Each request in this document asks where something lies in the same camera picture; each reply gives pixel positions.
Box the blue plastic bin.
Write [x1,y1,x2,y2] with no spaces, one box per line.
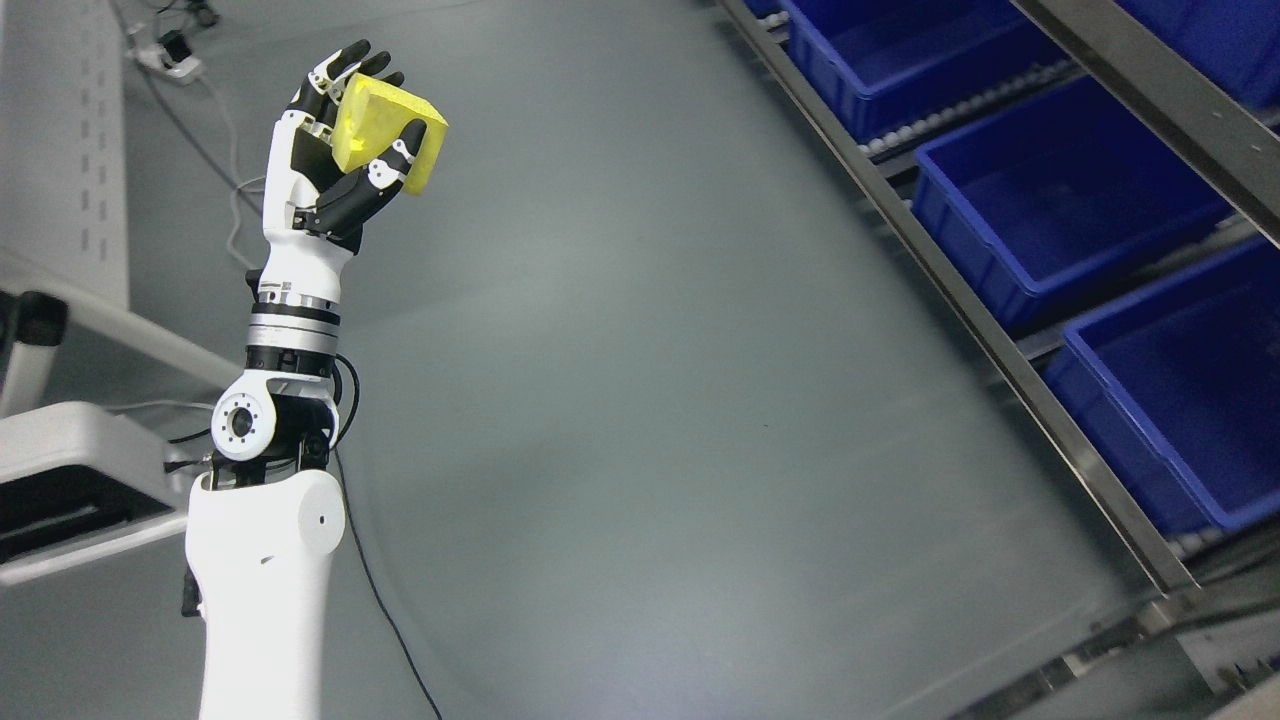
[911,78,1230,337]
[1044,238,1279,536]

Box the white machine base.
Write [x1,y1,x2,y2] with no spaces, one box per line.
[3,250,241,588]

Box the white perforated panel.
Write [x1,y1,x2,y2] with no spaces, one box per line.
[1,1,131,307]

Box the blue bin upper middle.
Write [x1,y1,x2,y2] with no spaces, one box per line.
[781,1,1066,143]

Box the metal shelf rail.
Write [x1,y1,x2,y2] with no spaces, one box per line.
[718,1,1198,594]

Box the white power strip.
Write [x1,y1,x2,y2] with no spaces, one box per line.
[127,24,205,86]

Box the yellow foam block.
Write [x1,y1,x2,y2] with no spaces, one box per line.
[332,73,451,196]

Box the blue plastic bin right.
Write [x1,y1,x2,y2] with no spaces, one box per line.
[1044,238,1279,536]

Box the black floor cable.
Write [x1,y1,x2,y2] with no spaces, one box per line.
[325,352,444,720]

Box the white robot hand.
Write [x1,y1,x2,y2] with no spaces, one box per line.
[256,40,428,304]

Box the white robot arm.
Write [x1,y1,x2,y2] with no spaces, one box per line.
[183,38,447,719]

